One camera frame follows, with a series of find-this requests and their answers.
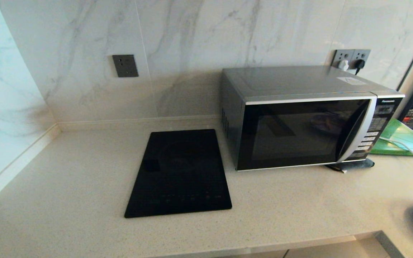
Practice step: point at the black mat under microwave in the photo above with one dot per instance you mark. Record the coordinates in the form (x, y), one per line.
(356, 165)

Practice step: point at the green cutting board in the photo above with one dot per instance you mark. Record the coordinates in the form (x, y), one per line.
(403, 137)

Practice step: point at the white power plug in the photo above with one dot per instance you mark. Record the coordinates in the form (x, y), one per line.
(343, 65)

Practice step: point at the silver microwave oven body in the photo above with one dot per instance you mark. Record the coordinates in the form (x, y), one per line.
(292, 80)

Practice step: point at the dark grey single wall socket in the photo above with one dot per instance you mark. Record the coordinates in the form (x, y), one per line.
(125, 66)

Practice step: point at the black induction cooktop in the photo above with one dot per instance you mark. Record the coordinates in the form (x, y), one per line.
(177, 173)

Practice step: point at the beige cabinet front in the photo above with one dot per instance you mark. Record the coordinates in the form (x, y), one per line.
(335, 249)

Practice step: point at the black power plug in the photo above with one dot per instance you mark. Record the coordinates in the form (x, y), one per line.
(360, 64)

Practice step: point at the black glass microwave door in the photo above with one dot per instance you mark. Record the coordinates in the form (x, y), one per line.
(292, 135)

